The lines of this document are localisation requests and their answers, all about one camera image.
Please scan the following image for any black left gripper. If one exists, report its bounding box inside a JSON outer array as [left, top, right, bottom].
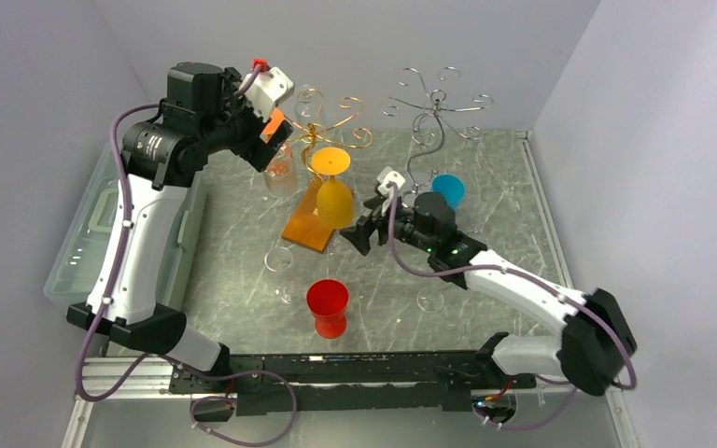
[[200, 69, 293, 171]]

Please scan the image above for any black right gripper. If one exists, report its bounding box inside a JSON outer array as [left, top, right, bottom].
[[340, 191, 436, 255]]

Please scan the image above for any clear wine glass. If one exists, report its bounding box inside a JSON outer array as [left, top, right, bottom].
[[416, 287, 444, 313], [262, 144, 299, 199], [263, 246, 296, 305]]

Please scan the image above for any yellow plastic wine glass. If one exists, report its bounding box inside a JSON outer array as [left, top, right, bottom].
[[311, 147, 355, 230]]

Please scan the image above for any gold wire rack wooden base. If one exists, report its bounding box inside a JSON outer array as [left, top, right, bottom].
[[281, 87, 373, 253]]

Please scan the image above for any orange plastic wine glass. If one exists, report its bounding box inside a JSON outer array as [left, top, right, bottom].
[[261, 108, 286, 141]]

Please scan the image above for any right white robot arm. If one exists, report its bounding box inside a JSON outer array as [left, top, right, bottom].
[[340, 192, 639, 396]]

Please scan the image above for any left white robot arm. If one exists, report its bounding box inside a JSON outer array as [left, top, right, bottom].
[[66, 61, 295, 392]]

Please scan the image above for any red plastic wine glass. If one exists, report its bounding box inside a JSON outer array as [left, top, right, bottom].
[[306, 279, 349, 339]]

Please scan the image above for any blue plastic wine glass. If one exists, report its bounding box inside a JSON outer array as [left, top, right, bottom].
[[431, 174, 466, 210]]

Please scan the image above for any clear plastic storage bin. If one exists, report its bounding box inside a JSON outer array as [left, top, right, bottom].
[[44, 144, 208, 311]]

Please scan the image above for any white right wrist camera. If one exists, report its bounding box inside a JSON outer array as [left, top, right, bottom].
[[375, 166, 406, 199]]

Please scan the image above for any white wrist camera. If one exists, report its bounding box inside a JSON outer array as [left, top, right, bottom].
[[237, 59, 295, 122], [375, 166, 406, 199]]

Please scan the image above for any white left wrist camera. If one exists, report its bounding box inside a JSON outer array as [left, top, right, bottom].
[[237, 59, 295, 122]]

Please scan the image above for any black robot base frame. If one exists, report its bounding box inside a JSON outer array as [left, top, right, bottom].
[[215, 348, 537, 416]]

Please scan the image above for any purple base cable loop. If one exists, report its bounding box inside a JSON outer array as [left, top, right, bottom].
[[189, 367, 301, 446]]

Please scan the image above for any aluminium rail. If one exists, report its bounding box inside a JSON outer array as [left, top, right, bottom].
[[75, 353, 615, 400]]

